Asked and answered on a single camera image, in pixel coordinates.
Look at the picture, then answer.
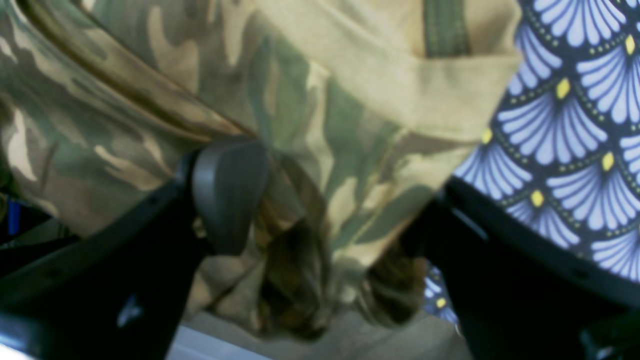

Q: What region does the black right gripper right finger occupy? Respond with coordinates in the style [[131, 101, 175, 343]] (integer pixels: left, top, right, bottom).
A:
[[400, 178, 640, 360]]

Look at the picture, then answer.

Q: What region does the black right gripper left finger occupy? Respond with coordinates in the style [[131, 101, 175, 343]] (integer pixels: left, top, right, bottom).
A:
[[0, 137, 270, 360]]

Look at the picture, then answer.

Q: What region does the camouflage T-shirt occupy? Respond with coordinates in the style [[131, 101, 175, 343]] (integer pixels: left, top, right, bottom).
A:
[[1, 0, 521, 340]]

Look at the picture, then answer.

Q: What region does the fan-patterned tablecloth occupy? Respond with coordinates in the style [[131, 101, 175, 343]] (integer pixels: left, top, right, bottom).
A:
[[425, 0, 640, 326]]

